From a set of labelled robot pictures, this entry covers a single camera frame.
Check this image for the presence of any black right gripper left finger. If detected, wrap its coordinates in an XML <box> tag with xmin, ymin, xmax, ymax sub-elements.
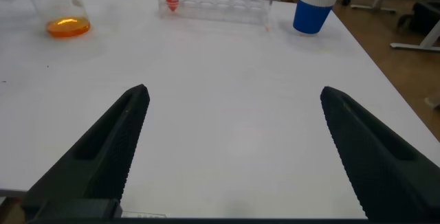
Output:
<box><xmin>21</xmin><ymin>84</ymin><xmax>151</xmax><ymax>220</ymax></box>

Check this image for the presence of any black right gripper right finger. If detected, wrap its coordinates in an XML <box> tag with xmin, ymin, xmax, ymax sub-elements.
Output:
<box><xmin>319</xmin><ymin>85</ymin><xmax>440</xmax><ymax>223</ymax></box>

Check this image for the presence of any clear glass beaker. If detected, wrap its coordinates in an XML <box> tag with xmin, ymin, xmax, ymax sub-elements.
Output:
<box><xmin>23</xmin><ymin>0</ymin><xmax>91</xmax><ymax>39</ymax></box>

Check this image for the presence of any clear acrylic test tube rack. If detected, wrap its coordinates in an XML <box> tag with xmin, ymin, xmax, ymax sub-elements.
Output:
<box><xmin>156</xmin><ymin>0</ymin><xmax>275</xmax><ymax>25</ymax></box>

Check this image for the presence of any black wheeled robot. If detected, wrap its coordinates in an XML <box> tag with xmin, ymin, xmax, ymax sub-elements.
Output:
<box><xmin>397</xmin><ymin>0</ymin><xmax>440</xmax><ymax>36</ymax></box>

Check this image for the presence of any blue paper cup white rim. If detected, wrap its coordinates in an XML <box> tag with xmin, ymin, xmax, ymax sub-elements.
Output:
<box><xmin>292</xmin><ymin>0</ymin><xmax>342</xmax><ymax>36</ymax></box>

